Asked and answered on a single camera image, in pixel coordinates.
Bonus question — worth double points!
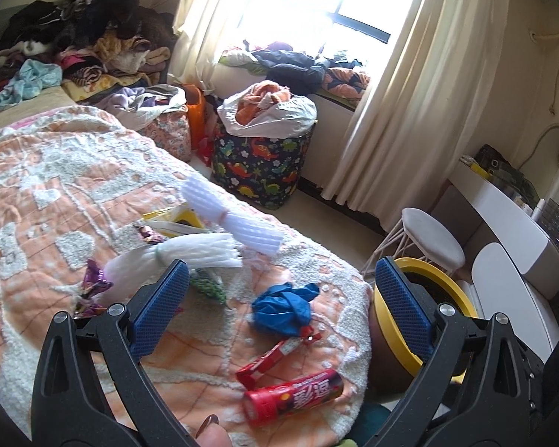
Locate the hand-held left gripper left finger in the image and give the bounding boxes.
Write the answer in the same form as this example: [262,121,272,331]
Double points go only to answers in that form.
[30,258,201,447]

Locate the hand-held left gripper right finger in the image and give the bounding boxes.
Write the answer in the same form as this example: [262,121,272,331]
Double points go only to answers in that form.
[354,256,548,447]

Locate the yellow rimmed trash bin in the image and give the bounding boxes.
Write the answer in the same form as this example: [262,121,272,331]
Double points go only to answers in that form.
[368,257,478,380]

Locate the green candy wrapper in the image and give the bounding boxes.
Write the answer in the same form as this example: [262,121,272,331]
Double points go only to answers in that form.
[189,267,227,308]

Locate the white foam net sleeve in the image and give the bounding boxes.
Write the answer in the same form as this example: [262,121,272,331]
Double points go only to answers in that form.
[181,172,280,257]
[103,235,243,289]

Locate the purple candy wrapper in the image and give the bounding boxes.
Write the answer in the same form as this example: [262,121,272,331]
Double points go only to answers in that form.
[76,260,111,299]

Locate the small brown candy wrapper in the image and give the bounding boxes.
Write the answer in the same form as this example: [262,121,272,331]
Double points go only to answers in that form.
[137,224,166,245]

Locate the yellow snack packet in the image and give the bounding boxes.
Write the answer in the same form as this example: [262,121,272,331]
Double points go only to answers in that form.
[142,202,210,238]

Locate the red wrapper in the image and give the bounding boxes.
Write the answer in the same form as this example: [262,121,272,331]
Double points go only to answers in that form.
[236,330,322,389]

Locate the red candy tube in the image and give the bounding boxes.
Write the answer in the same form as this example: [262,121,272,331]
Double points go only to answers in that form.
[243,369,344,428]

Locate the white chair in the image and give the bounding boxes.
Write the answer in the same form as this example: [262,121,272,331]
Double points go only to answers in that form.
[473,242,559,364]

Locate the white desk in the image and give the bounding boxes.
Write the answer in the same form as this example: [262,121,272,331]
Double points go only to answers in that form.
[449,156,559,299]

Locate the orange white tufted blanket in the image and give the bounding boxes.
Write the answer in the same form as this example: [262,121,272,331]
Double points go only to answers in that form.
[0,105,373,447]

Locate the clutter of desk items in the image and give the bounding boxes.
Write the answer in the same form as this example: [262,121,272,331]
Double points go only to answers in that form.
[461,144,559,261]

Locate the dinosaur print laundry bag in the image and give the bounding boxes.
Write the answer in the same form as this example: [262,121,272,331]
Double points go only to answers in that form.
[211,121,315,210]

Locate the pink floral fabric bag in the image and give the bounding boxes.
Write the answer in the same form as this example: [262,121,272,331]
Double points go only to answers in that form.
[142,105,192,164]

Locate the orange bag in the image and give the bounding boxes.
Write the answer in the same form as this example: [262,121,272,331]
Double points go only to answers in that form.
[181,84,209,150]

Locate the white and lilac clothes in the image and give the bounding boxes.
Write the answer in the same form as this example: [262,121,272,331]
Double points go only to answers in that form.
[93,85,187,131]

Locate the cream curtain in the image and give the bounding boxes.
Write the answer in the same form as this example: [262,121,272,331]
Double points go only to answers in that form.
[170,0,266,96]
[321,0,511,208]

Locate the white plastic bag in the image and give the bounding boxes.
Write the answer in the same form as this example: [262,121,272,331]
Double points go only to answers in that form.
[217,81,318,139]

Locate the orange fleece cloth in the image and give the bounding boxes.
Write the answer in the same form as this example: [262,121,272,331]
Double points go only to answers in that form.
[235,81,292,124]

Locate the clothes on window sill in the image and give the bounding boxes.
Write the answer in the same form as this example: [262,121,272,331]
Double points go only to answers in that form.
[219,42,371,101]

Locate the light blue cloth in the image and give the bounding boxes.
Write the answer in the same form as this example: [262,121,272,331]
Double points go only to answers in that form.
[0,61,63,110]

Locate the pile of clothes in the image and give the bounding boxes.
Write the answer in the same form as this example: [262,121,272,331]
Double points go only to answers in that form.
[0,0,178,105]

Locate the white wire stool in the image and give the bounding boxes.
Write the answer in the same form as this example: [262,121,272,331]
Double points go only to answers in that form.
[361,207,467,285]

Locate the grey hose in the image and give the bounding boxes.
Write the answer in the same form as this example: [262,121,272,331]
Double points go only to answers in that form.
[517,123,559,173]

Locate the white wall pipe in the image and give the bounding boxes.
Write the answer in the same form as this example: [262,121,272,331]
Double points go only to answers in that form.
[528,28,559,46]

